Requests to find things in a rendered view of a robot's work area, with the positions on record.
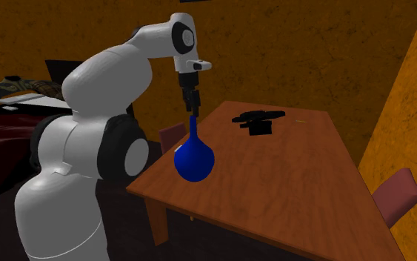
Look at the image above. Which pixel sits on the brown wooden table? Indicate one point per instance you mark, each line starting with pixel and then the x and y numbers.
pixel 284 180

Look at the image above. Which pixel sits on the dark red bed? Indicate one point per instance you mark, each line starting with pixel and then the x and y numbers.
pixel 2 144

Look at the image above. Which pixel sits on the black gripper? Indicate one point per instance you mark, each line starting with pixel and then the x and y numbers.
pixel 188 81

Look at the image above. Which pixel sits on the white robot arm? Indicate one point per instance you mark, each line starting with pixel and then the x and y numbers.
pixel 85 108

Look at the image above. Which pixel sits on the black flat-topped object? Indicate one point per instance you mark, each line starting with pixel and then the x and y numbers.
pixel 258 121

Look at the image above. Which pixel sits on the blue round-bellied vase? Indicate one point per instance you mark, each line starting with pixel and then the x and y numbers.
pixel 194 159

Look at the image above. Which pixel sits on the dark red chair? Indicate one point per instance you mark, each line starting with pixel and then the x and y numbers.
pixel 171 136
pixel 396 197

